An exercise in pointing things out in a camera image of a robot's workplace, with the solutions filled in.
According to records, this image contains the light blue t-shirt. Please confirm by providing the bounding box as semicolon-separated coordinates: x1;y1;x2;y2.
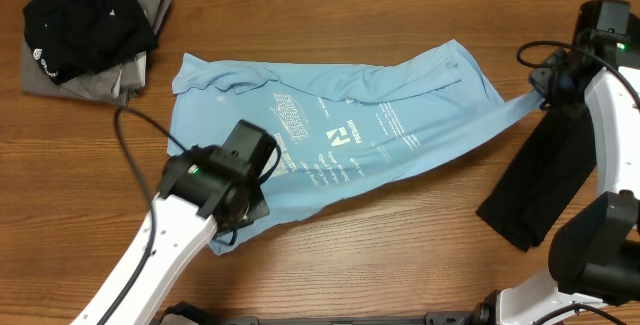
168;40;541;255

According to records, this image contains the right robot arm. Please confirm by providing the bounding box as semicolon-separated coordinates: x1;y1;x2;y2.
465;0;639;324

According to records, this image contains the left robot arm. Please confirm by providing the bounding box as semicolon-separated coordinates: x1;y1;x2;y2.
74;120;281;324

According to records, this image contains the black garment on right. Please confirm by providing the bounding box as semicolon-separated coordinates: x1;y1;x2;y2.
476;104;596;252

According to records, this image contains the grey folded shirt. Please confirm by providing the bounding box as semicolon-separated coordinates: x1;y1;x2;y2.
20;0;172;105

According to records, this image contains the black folded shirt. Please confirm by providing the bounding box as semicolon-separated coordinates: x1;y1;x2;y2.
23;0;158;85

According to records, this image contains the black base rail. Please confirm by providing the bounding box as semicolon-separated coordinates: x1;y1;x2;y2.
151;302;471;325

